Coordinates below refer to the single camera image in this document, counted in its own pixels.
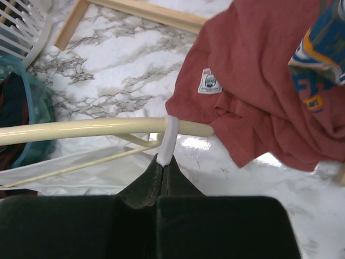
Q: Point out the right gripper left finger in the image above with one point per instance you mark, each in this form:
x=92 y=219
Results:
x=119 y=226

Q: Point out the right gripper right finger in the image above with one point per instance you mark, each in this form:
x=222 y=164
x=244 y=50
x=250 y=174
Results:
x=202 y=226

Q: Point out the white tank top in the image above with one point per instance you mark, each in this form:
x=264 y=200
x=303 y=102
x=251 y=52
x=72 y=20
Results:
x=103 y=171

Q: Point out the cream wooden hanger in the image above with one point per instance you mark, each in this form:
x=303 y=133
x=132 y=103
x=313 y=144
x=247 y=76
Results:
x=148 y=133

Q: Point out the red graphic tank top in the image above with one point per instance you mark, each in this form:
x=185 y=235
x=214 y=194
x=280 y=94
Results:
x=256 y=94

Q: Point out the clear blue plastic bin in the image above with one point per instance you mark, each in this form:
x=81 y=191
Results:
x=39 y=108

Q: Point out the pile of dark clothes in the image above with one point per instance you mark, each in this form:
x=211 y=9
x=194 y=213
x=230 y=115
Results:
x=14 y=112

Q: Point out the wooden clothes rack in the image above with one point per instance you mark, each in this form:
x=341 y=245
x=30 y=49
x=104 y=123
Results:
x=134 y=10

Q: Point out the white plastic laundry basket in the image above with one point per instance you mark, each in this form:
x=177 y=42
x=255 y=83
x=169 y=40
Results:
x=25 y=28

